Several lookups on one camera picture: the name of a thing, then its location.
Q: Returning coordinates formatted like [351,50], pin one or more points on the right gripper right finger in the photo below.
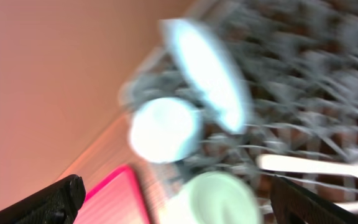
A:
[311,199]

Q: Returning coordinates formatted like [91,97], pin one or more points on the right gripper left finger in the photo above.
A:
[58,203]

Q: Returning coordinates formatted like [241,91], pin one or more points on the mint green bowl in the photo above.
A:
[214,198]

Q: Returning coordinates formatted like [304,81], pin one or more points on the white plastic spoon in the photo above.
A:
[300,165]

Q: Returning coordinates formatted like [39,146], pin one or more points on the light blue small bowl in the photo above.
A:
[166,130]

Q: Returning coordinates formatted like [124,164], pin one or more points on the light blue plate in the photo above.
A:
[210,69]

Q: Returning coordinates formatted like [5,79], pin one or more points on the grey dishwasher rack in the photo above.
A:
[299,60]

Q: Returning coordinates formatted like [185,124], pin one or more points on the red serving tray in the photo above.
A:
[117,199]

